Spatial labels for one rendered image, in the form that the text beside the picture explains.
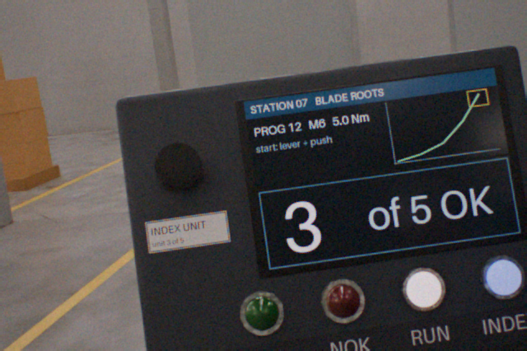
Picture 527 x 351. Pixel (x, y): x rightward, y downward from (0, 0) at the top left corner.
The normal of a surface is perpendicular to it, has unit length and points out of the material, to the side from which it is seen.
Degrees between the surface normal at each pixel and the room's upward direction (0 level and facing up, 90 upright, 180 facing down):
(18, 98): 90
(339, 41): 90
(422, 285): 71
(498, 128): 75
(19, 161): 90
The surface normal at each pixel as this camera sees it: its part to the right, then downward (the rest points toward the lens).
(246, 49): -0.21, 0.20
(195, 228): 0.04, -0.09
